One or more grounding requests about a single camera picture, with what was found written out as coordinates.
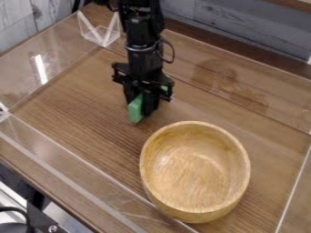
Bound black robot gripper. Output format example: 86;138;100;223
112;45;175;117

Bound green rectangular block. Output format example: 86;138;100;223
128;86;170;124

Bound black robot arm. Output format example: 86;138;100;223
94;0;175;117

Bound brown wooden bowl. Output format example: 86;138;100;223
140;121;251;224

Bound black metal table bracket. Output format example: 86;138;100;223
27;202;70;233

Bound black cable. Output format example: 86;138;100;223
0;206;34;233

